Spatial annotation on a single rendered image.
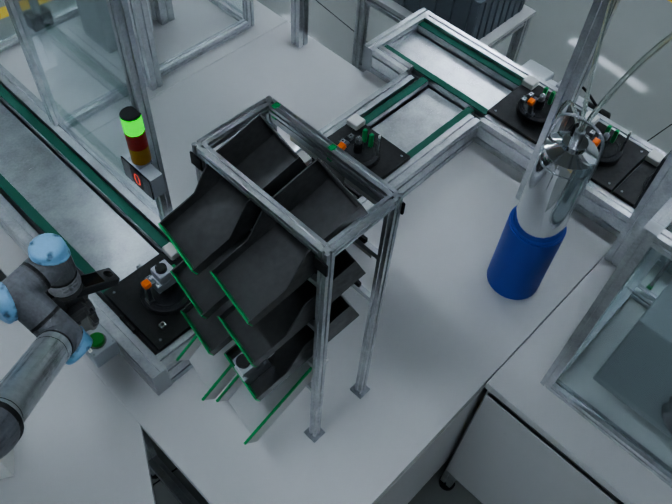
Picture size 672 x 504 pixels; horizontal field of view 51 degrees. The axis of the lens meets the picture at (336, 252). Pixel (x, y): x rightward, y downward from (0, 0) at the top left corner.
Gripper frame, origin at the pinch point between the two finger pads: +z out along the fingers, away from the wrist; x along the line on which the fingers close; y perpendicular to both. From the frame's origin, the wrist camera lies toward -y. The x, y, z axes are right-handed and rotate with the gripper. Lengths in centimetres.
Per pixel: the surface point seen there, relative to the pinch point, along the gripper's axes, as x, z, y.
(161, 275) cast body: 3.1, -4.9, -19.5
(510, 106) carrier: 22, 6, -150
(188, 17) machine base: -101, 17, -109
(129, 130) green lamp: -16.0, -34.7, -30.3
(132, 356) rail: 9.8, 7.7, -2.9
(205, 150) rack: 23, -62, -24
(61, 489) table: 21.3, 18.0, 28.4
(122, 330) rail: 1.9, 7.7, -5.6
